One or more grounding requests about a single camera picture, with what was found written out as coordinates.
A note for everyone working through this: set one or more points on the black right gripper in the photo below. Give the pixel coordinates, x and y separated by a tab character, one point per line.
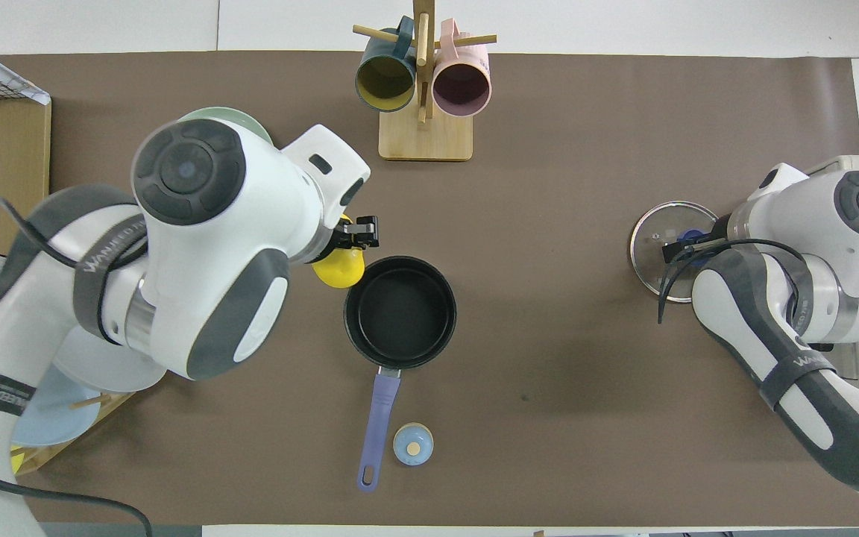
714	242

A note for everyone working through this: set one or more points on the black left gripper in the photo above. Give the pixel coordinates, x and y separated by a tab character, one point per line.
343	239

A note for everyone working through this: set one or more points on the glass lid blue knob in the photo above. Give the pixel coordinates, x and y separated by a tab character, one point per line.
649	253

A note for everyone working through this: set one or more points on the yellow potato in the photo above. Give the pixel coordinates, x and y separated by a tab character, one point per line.
336	272

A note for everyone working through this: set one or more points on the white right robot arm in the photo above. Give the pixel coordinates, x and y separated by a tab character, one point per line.
810	216

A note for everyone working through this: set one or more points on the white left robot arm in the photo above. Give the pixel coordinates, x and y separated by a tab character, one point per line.
198	224

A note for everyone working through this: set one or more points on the light green plate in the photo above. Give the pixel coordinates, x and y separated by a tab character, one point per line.
247	119

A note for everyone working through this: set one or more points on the grey plate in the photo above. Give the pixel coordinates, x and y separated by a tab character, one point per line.
94	373

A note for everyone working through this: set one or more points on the light blue plate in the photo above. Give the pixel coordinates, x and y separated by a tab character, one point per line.
49	418

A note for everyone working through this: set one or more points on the wooden plate rack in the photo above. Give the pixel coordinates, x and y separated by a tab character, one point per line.
64	447

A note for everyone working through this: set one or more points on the yellow plate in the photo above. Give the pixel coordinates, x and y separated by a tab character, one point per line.
16	462

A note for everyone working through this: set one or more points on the wooden mug tree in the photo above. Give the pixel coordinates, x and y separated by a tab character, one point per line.
426	142

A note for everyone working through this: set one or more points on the dark blue mug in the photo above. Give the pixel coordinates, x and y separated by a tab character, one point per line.
385	78

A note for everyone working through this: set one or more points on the pink mug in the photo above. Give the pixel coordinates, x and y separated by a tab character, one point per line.
461	88

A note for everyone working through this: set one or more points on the brown table mat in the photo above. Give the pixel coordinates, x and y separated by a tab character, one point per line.
549	373

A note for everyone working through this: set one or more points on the small blue round shaker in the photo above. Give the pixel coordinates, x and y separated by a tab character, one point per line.
413	444

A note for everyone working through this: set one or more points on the wooden shelf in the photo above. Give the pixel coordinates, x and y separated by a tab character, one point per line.
12	149

